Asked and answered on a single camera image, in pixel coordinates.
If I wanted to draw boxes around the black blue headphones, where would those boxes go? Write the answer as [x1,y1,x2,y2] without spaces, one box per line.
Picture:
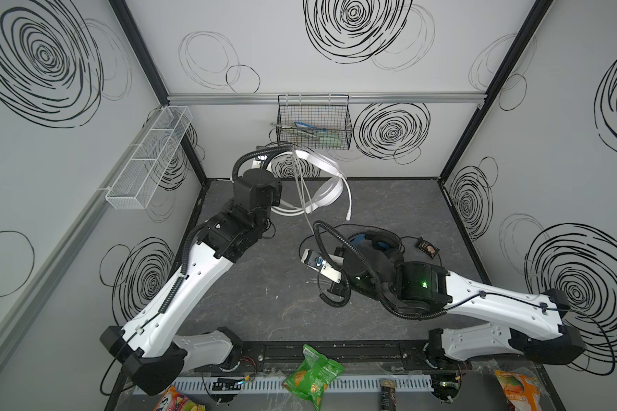
[297,223,443,263]

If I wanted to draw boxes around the black wire basket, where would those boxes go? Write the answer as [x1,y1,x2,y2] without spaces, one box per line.
[272,102,353,150]

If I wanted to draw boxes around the orange snack bag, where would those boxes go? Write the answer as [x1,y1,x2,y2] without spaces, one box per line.
[494,370,542,411]

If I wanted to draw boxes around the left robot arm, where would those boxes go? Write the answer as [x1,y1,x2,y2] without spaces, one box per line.
[100,146,293,396]

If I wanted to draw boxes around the aluminium wall rail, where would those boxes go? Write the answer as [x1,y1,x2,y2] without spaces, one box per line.
[168,92,487,105]

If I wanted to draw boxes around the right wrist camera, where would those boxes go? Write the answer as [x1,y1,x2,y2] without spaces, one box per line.
[301,248,344,284]

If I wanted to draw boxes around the dark can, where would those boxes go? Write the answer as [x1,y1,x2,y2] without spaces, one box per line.
[380,379,397,411]

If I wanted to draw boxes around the white headphones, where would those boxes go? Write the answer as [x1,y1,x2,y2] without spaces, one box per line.
[251,148,353,250]

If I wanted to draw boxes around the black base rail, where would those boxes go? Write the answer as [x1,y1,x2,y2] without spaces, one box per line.
[185,340,502,373]

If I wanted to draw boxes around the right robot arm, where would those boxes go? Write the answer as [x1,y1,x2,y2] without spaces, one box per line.
[303,220,590,369]

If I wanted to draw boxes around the green snack bag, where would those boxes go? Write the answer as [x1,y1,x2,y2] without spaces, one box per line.
[282,344,344,411]

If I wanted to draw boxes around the clear wall shelf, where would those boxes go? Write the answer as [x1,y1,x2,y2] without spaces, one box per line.
[106,105,192,211]

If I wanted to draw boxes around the colourful snack packet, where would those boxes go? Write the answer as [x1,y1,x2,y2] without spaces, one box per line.
[154,386,207,411]

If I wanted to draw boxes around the white slotted cable duct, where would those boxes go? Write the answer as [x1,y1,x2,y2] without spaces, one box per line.
[172,374,434,395]

